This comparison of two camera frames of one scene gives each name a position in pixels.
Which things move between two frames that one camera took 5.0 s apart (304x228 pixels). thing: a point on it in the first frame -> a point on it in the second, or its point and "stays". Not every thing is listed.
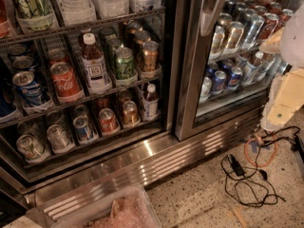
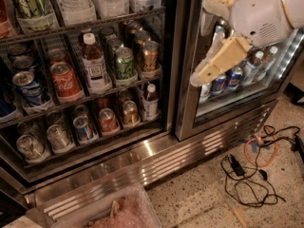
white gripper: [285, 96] -> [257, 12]
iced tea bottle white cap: [96, 75] stays
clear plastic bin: [124, 206] stays
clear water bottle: [111, 0] stays
